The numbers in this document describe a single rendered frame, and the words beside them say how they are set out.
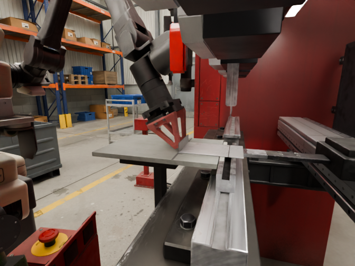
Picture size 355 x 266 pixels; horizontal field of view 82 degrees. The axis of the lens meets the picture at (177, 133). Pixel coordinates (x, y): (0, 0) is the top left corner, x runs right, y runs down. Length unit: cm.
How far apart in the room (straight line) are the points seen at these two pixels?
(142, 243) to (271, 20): 36
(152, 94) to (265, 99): 94
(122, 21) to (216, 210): 43
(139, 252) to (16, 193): 63
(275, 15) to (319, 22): 118
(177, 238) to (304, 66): 116
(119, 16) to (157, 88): 20
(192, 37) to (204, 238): 21
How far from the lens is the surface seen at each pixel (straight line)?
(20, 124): 82
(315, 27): 137
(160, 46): 44
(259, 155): 43
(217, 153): 42
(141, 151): 44
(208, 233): 26
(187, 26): 21
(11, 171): 94
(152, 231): 42
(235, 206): 31
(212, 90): 130
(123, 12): 54
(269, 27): 20
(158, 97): 44
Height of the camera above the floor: 113
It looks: 12 degrees down
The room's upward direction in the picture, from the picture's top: straight up
